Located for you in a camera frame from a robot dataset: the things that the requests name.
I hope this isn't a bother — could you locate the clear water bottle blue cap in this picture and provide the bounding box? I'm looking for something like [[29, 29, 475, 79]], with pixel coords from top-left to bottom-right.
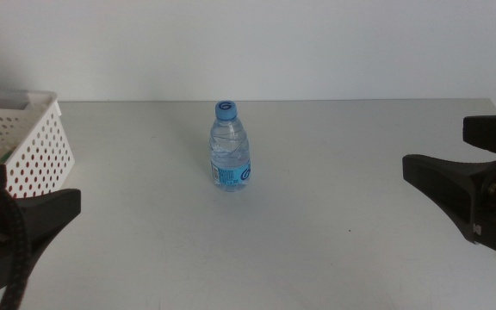
[[209, 100, 251, 193]]

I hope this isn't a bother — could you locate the white perforated plastic basket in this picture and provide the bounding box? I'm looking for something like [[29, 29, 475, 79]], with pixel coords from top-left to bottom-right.
[[0, 88, 76, 236]]

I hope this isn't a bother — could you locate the thick black braided cable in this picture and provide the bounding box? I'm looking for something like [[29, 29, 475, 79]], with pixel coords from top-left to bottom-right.
[[0, 165, 32, 310]]

